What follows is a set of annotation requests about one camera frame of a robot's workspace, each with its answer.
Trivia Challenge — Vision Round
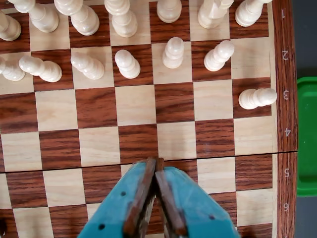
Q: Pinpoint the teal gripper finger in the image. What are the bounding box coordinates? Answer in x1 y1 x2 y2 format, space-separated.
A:
78 157 157 238
155 157 241 238

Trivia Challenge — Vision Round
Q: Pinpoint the light wooden chess pawn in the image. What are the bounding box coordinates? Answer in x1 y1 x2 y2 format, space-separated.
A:
0 56 26 82
162 37 185 69
70 52 106 80
114 49 141 79
238 88 278 111
18 55 62 83
204 40 235 72

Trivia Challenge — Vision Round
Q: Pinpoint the wooden folding chess board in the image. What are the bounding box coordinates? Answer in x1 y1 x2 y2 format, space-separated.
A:
0 0 298 238

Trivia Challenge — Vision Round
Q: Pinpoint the light wooden chess queen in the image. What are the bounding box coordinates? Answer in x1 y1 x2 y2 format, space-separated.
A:
104 0 138 38

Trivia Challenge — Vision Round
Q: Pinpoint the light wooden chess king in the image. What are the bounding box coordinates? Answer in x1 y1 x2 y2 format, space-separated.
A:
53 0 100 36

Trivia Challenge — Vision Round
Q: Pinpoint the light wooden chess knight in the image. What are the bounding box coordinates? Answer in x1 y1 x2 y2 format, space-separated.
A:
197 0 235 29
0 9 22 42

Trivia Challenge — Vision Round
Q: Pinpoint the light wooden chess bishop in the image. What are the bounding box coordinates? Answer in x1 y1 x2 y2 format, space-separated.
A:
156 0 183 23
7 0 60 34

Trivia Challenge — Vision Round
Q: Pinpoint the light wooden chess rook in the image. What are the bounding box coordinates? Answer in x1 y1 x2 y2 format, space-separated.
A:
234 0 273 27

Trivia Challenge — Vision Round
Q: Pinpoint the green plastic tray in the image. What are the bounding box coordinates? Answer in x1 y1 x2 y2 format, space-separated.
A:
296 76 317 198

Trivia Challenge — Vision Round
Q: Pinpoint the dark gray textured mat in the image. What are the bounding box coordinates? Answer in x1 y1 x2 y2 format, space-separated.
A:
293 0 317 238

